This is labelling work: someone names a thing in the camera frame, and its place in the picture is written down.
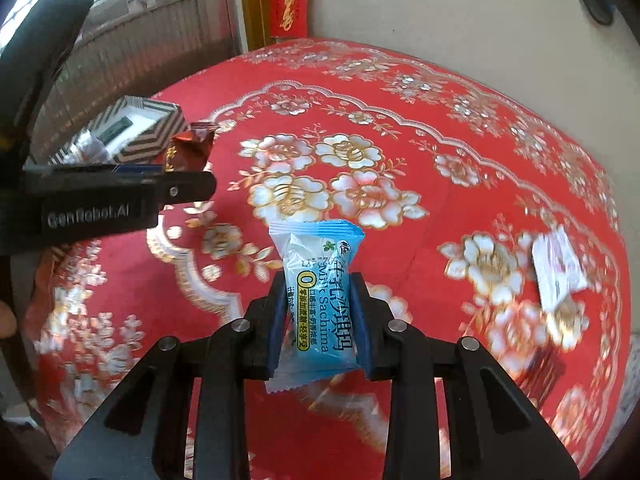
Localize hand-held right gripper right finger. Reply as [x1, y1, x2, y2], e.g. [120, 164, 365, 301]
[350, 271, 581, 480]

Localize person's left hand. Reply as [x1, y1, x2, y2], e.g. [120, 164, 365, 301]
[0, 301, 19, 339]

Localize clear snack packet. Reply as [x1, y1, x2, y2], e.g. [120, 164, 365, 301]
[64, 130, 114, 164]

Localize wooden door frame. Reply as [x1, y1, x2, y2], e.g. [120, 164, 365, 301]
[236, 0, 274, 54]

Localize glossy red brown snack packet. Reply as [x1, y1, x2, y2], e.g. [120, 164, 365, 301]
[161, 120, 217, 174]

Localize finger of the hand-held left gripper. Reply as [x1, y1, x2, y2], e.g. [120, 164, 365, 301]
[22, 167, 217, 207]
[112, 162, 167, 174]

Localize white pink snack packet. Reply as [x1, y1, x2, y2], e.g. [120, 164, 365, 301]
[531, 226, 590, 313]

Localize blue white snack packet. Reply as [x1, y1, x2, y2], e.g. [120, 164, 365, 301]
[265, 219, 367, 394]

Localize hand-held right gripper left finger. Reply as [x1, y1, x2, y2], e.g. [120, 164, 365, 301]
[52, 272, 296, 480]

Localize striped cardboard box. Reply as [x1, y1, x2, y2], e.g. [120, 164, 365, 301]
[47, 96, 189, 166]

